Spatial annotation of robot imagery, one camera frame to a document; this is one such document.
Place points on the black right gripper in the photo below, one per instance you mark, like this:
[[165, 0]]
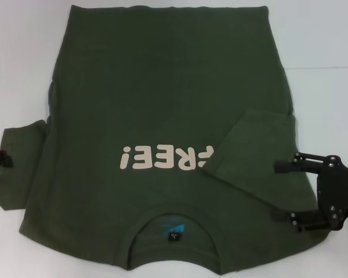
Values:
[[339, 191]]

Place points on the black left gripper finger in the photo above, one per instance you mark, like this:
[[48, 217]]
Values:
[[0, 157]]

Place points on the dark green printed t-shirt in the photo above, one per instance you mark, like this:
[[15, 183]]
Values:
[[162, 101]]

